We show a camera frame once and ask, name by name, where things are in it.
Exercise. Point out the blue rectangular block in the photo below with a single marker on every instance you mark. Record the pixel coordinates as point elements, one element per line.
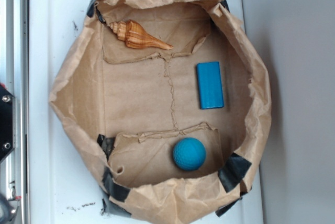
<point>209,85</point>

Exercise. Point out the metal frame rail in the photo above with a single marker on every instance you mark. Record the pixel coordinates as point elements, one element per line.
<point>14,74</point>

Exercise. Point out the brown paper bag tray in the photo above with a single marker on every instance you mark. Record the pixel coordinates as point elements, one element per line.
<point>125,109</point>

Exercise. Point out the black metal bracket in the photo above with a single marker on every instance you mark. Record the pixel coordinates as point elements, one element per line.
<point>7,123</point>

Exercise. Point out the blue dimpled ball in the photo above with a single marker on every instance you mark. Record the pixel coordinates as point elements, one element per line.
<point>189,154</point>

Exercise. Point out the white plastic tray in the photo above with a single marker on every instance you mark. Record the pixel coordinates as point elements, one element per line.
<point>61,188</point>

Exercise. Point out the brown spiral sea shell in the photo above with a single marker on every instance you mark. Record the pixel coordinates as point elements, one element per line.
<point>134,36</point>

